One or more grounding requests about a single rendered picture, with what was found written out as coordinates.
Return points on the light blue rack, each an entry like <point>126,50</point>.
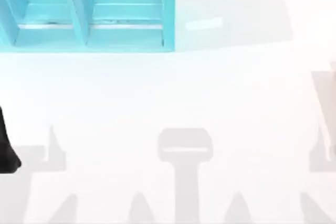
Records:
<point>78,11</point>

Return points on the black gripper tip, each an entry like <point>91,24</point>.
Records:
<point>6,150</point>

